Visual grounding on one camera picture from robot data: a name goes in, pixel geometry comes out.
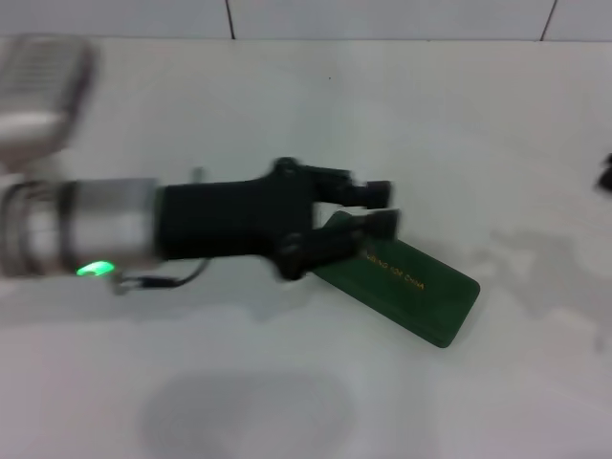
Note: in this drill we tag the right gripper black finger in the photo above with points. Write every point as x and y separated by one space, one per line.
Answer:
605 174

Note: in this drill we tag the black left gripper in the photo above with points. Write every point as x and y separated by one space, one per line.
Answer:
229 220

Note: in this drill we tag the green glasses case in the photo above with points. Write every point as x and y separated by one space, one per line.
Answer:
411 287

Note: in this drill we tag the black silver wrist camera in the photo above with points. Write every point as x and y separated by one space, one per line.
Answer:
38 86

